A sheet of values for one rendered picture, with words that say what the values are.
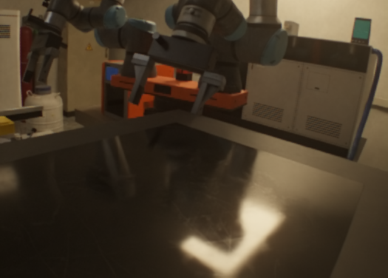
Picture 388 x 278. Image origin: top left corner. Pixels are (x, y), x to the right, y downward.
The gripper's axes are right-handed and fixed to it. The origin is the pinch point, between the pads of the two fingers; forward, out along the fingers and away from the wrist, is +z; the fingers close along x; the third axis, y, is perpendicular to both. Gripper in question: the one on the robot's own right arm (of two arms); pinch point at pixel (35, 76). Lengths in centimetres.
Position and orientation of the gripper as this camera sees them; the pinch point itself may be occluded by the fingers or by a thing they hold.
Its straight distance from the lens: 92.8
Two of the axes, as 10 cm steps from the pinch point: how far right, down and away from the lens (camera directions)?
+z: -2.3, 9.6, -1.3
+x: -8.0, -1.1, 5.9
